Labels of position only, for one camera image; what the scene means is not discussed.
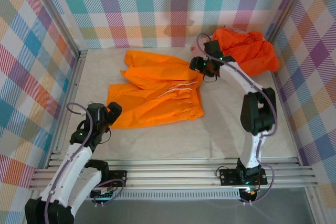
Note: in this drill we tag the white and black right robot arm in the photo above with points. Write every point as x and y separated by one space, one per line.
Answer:
236 77

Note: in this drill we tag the long aluminium base frame rail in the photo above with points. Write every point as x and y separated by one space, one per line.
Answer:
170 176

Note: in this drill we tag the light orange shorts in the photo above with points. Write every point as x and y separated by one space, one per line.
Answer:
157 103

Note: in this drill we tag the aluminium side frame rail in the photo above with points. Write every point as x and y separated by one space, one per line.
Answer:
72 87
282 98

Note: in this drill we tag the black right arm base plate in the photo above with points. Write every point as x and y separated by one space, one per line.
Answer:
228 176

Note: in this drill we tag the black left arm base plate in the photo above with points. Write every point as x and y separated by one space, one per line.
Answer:
119 175

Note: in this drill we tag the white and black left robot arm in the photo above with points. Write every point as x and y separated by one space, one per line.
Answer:
71 161

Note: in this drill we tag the red-orange shorts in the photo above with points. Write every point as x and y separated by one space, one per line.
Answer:
249 51

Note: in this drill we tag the aluminium corner post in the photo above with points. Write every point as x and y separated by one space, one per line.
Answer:
291 6
55 11

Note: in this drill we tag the short aluminium frame leg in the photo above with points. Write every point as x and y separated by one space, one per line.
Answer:
316 205

